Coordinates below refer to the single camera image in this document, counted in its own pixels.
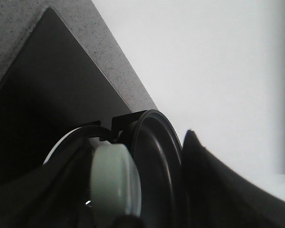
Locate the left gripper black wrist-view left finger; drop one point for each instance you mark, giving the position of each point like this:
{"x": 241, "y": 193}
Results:
{"x": 51, "y": 196}

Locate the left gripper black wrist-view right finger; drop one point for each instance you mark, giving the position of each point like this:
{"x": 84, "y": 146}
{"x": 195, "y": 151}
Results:
{"x": 220, "y": 198}

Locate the black frying pan green handle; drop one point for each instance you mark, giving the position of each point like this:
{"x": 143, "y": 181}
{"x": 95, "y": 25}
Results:
{"x": 140, "y": 175}

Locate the white ceramic plate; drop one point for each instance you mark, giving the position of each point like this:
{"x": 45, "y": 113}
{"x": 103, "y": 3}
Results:
{"x": 65, "y": 147}

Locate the black glass gas stove top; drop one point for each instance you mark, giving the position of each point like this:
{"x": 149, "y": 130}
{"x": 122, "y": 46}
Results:
{"x": 52, "y": 87}

